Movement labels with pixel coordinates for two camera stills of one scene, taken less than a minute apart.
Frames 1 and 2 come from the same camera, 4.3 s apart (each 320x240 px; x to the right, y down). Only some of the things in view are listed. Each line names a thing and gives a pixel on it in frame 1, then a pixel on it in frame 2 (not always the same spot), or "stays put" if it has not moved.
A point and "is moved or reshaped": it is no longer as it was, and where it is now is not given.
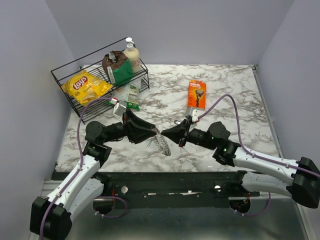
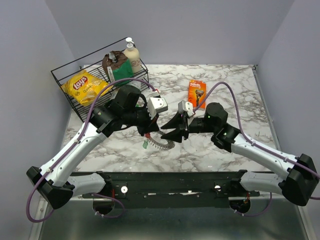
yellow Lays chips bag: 84,86 stays put
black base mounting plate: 174,189 stays put
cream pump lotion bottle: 133,55 stays put
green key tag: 149,143 is moved or reshaped
